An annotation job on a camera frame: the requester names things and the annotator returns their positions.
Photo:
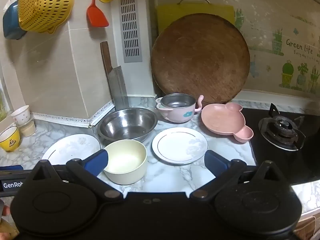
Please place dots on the cream ceramic bowl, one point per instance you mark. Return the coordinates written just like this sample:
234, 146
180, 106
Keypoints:
127, 167

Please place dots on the large stainless steel bowl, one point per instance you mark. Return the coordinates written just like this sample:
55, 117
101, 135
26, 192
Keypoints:
125, 125

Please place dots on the white patterned teacup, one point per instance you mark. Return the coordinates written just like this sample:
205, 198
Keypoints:
21, 115

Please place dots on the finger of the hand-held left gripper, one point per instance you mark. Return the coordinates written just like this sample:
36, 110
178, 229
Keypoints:
11, 168

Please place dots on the plant print wall sticker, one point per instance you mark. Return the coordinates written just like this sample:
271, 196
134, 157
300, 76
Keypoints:
297, 47

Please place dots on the white plate with floral print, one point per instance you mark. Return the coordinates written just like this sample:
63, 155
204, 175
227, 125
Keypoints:
67, 147
175, 145

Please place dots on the yellow plastic cutting board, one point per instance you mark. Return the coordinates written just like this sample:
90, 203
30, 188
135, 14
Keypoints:
170, 15

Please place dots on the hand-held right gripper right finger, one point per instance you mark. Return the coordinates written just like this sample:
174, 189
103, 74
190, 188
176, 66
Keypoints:
215, 162

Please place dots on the yellow plastic colander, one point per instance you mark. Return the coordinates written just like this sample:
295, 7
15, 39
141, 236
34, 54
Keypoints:
45, 5

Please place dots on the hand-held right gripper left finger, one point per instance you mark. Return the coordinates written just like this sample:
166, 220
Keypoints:
97, 161

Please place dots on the person's left hand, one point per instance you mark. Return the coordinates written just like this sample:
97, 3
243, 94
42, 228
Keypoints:
6, 210

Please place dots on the red spatula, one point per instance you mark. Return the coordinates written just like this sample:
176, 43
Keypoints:
96, 15

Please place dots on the blue plastic basin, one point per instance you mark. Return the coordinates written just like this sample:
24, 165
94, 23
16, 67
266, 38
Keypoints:
11, 22

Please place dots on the gas stove burner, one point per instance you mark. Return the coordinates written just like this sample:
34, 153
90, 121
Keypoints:
282, 130

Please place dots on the yellow patterned cup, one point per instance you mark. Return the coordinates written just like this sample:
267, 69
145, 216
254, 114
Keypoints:
10, 141

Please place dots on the pink mouse-shaped plate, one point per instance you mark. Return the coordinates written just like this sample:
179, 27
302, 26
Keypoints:
220, 120

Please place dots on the pink child bowl steel insert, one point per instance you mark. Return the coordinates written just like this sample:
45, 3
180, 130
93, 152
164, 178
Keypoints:
180, 115

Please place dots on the small beige cup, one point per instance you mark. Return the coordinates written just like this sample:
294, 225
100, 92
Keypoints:
27, 129

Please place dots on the glass jar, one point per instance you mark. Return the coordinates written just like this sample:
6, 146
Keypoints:
2, 107

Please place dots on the grey vent grille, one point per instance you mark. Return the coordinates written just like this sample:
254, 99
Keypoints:
130, 30

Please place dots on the black glass stove top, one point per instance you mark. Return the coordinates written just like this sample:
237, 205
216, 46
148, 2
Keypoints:
275, 165

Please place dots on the round wooden cutting board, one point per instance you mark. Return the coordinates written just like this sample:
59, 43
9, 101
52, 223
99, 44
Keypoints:
200, 60

